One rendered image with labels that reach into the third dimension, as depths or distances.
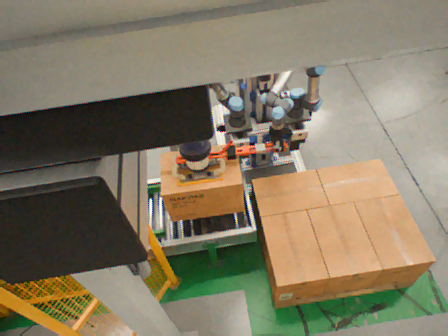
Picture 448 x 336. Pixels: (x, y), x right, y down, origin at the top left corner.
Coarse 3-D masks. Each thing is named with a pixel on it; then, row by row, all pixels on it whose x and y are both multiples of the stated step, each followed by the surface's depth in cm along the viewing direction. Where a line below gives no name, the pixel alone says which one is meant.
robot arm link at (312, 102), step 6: (324, 66) 245; (306, 72) 252; (312, 72) 246; (318, 72) 243; (312, 78) 253; (318, 78) 254; (312, 84) 258; (318, 84) 260; (312, 90) 264; (318, 90) 266; (306, 96) 276; (312, 96) 269; (318, 96) 274; (306, 102) 278; (312, 102) 273; (318, 102) 275; (306, 108) 282; (312, 108) 278; (318, 108) 281
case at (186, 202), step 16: (224, 144) 279; (224, 160) 270; (224, 176) 260; (240, 176) 259; (176, 192) 255; (192, 192) 257; (208, 192) 259; (224, 192) 262; (240, 192) 264; (176, 208) 271; (192, 208) 274; (208, 208) 277; (224, 208) 280; (240, 208) 282
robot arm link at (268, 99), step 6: (282, 72) 246; (288, 72) 245; (294, 72) 248; (282, 78) 243; (288, 78) 245; (276, 84) 243; (282, 84) 243; (270, 90) 243; (276, 90) 241; (282, 90) 244; (264, 96) 241; (270, 96) 240; (276, 96) 241; (264, 102) 242; (270, 102) 239
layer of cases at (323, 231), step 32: (256, 192) 314; (288, 192) 312; (320, 192) 309; (352, 192) 307; (384, 192) 304; (288, 224) 293; (320, 224) 291; (352, 224) 288; (384, 224) 286; (288, 256) 276; (320, 256) 274; (352, 256) 272; (384, 256) 271; (416, 256) 269; (288, 288) 270; (320, 288) 280; (352, 288) 292
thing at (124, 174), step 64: (0, 128) 16; (64, 128) 16; (128, 128) 17; (192, 128) 17; (0, 192) 18; (64, 192) 18; (128, 192) 23; (0, 256) 22; (64, 256) 23; (128, 256) 24
